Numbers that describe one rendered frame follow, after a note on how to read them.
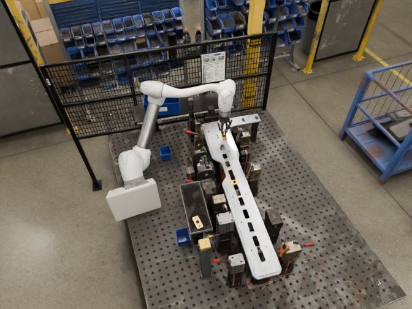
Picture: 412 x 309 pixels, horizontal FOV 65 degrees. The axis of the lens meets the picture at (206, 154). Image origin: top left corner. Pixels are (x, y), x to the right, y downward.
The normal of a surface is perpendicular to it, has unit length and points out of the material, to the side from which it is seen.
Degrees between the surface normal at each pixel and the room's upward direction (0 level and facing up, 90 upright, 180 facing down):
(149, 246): 0
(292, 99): 0
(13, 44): 91
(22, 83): 90
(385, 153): 0
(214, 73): 90
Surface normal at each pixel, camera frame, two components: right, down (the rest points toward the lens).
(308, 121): -0.02, -0.66
